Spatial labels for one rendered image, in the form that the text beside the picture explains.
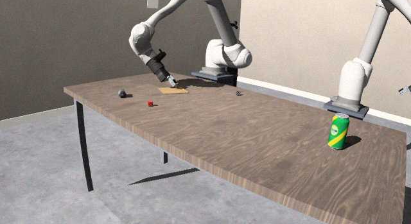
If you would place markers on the green drink can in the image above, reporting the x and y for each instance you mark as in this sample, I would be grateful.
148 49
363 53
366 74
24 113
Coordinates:
338 132

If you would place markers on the tan square mat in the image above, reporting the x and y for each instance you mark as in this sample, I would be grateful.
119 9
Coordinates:
173 90

